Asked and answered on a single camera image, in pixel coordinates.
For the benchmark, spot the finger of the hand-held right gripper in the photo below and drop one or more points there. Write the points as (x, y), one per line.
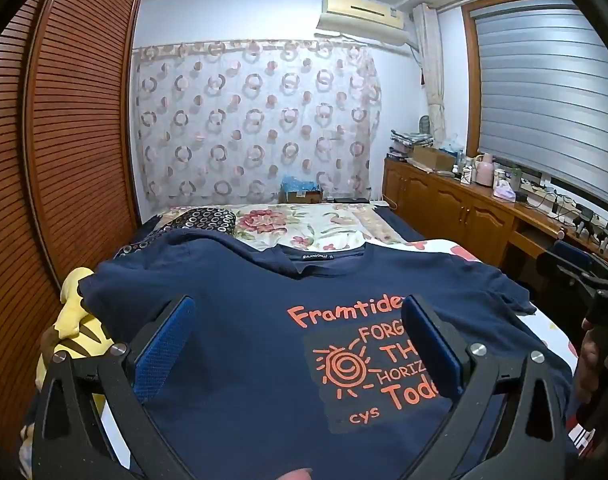
(573, 254)
(563, 266)

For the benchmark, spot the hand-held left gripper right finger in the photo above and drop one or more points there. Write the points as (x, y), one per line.
(431, 345)

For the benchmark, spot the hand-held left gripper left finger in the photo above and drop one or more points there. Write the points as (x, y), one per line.
(164, 345)

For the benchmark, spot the navy printed t-shirt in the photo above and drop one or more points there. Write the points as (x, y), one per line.
(244, 360)

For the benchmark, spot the person's right hand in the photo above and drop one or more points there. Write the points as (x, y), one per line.
(589, 350)

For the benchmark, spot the person's left hand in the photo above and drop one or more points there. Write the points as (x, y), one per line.
(291, 475)

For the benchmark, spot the yellow plush toy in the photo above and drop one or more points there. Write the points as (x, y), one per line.
(76, 305)

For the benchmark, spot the pink thermos jug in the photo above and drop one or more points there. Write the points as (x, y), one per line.
(484, 172)

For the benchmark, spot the dark navy bed blanket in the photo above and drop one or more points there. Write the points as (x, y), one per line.
(401, 225)

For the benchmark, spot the red white striped clothing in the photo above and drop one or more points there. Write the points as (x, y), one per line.
(583, 435)

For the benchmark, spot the brown wooden cabinet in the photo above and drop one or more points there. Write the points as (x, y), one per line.
(448, 205)

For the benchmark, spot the navy circle-patterned folded quilt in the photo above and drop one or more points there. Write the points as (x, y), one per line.
(204, 219)

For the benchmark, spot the grey window blind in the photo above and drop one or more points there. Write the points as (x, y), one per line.
(548, 95)

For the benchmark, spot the brown cardboard box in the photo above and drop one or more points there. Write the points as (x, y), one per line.
(433, 157)

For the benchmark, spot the beige large-flower bed cover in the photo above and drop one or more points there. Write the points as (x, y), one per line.
(304, 220)

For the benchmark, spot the small open cardboard box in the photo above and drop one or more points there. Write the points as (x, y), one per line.
(306, 196)

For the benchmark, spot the stack of newspapers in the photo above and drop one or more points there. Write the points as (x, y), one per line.
(408, 137)

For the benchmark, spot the blue plastic bag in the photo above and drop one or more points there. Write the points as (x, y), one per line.
(299, 183)

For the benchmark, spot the brown louvered wooden wardrobe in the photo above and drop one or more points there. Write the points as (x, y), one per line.
(74, 135)

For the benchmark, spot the white circle-patterned curtain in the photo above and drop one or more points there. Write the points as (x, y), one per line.
(254, 125)

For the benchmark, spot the beige tied window curtain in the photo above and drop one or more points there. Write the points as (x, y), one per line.
(431, 60)

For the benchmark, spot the beige wall air conditioner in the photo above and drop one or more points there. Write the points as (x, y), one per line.
(364, 17)

